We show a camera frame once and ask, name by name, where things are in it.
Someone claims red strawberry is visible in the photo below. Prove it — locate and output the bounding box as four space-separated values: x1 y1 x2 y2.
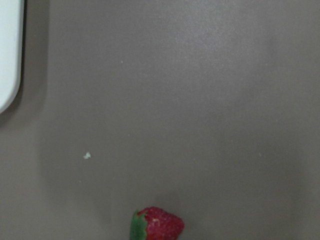
129 206 185 240

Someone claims cream rabbit tray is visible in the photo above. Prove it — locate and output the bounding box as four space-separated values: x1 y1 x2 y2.
0 0 25 113

